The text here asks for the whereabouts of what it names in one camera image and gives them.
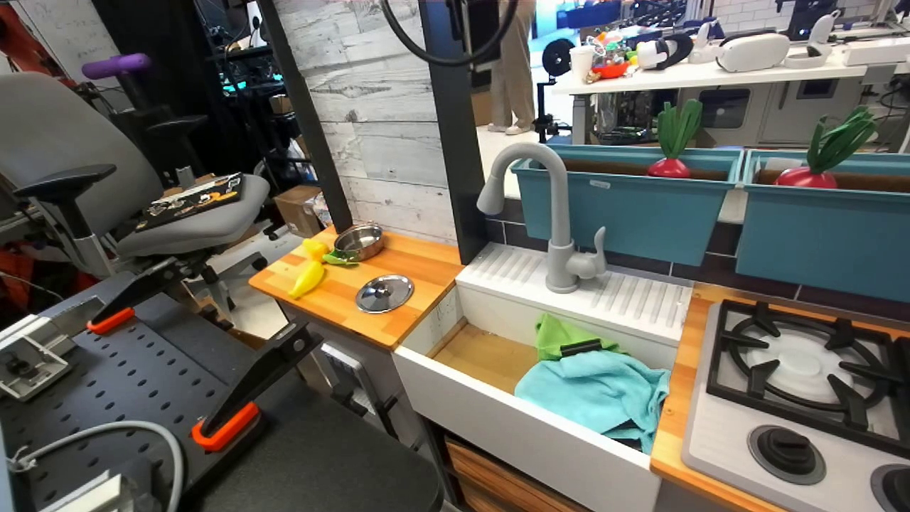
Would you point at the black frame bar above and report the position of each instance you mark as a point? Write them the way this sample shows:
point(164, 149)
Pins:
point(299, 115)

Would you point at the black stove grate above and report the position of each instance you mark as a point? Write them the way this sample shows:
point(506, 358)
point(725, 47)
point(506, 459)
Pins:
point(758, 372)

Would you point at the wooden countertop beside sink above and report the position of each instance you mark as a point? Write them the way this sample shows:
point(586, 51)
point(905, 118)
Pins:
point(380, 271)

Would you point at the grey tap with nozzle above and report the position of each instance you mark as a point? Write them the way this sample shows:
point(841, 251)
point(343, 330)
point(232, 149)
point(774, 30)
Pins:
point(559, 217)

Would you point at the white toy stove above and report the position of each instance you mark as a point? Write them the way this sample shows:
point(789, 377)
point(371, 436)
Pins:
point(730, 445)

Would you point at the purple cylinder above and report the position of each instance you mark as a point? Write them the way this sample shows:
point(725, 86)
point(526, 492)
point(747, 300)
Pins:
point(115, 65)

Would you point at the silver pot lid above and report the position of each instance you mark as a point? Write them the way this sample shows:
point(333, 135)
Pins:
point(386, 294)

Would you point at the grey office chair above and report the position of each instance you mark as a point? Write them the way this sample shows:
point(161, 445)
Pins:
point(86, 159)

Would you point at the black stove knob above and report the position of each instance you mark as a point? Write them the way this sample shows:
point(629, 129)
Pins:
point(785, 452)
point(893, 486)

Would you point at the yellow banana toy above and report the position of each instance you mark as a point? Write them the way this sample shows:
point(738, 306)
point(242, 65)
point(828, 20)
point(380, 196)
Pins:
point(309, 271)

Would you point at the white toy sink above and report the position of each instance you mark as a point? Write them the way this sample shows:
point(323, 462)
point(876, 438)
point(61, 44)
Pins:
point(529, 428)

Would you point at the brown cardboard box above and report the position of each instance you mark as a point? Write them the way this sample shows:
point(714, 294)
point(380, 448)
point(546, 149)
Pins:
point(299, 209)

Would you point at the toy radish with green leaves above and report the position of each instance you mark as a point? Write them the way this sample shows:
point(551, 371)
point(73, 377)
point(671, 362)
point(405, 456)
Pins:
point(835, 146)
point(676, 142)

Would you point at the small silver pot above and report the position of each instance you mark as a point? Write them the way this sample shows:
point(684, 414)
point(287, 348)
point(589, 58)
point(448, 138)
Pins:
point(359, 242)

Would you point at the white background table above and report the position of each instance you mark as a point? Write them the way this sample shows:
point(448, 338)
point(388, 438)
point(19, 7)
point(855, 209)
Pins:
point(700, 74)

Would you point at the silver corner bracket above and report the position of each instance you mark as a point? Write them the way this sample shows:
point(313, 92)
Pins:
point(88, 492)
point(29, 364)

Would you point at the tray of tools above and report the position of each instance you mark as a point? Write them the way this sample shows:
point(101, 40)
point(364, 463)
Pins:
point(195, 196)

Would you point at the black perforated pegboard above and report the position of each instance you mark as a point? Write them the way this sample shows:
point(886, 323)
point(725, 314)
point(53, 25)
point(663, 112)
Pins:
point(142, 388)

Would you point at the black vertical post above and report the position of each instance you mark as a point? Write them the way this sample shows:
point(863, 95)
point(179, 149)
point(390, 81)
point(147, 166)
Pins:
point(457, 142)

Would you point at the green toy vegetable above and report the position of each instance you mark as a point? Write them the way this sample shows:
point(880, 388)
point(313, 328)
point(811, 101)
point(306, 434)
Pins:
point(340, 260)

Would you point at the wooden countertop around stove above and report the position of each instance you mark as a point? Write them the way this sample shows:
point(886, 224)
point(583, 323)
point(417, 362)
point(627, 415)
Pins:
point(686, 371)

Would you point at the teal planter box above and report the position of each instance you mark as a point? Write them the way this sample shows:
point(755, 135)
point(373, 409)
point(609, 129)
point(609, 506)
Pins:
point(627, 209)
point(826, 236)

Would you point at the teal cloth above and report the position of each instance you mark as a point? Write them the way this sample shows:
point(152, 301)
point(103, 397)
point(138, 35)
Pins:
point(597, 394)

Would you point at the green cloth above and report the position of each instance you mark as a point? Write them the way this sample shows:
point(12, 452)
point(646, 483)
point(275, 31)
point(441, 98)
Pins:
point(559, 337)

